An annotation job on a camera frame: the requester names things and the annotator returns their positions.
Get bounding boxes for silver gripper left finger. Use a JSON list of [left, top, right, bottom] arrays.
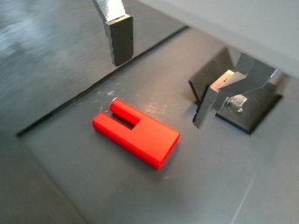
[[92, 0, 134, 67]]

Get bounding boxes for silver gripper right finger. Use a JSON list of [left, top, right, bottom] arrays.
[[191, 52, 279, 130]]

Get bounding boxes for red square-circle peg object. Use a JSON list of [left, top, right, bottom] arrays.
[[91, 98, 180, 170]]

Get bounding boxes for dark grey curved fixture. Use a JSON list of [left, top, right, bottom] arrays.
[[188, 47, 285, 136]]

